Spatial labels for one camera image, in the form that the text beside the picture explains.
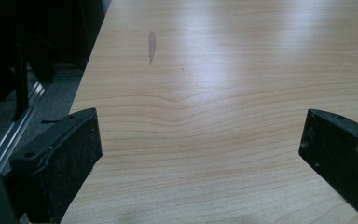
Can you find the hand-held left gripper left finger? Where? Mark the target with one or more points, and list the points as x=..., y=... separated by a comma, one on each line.
x=65, y=155

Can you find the aluminium floor rail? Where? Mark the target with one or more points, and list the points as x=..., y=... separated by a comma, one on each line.
x=14, y=133

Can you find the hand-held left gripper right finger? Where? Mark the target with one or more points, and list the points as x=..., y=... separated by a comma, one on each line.
x=341, y=152

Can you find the black metal stand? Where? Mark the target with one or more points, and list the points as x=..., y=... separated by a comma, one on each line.
x=21, y=81

